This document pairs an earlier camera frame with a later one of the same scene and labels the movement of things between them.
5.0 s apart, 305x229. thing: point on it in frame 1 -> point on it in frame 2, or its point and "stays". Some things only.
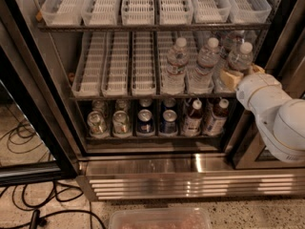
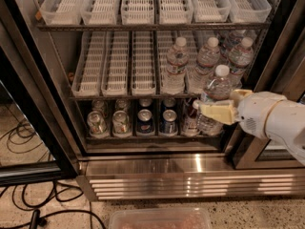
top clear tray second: x=101 y=5 stays
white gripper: x=253 y=89 -> x=254 y=113
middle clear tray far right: x=237 y=51 stays
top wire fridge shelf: x=166 y=26 stays
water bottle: x=241 y=60 -> x=214 y=110
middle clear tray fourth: x=167 y=41 stays
